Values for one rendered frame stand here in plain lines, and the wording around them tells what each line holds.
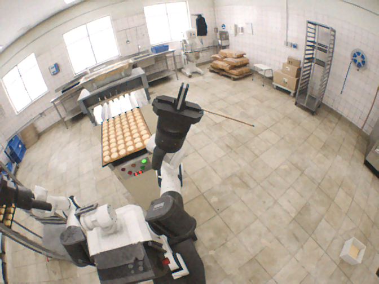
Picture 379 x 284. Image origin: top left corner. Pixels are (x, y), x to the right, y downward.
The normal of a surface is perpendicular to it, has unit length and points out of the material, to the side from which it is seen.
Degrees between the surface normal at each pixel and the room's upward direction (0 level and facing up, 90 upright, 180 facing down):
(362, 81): 90
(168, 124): 98
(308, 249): 0
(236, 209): 0
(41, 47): 90
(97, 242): 0
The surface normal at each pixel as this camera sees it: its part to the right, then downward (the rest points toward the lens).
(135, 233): -0.11, -0.72
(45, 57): 0.51, 0.55
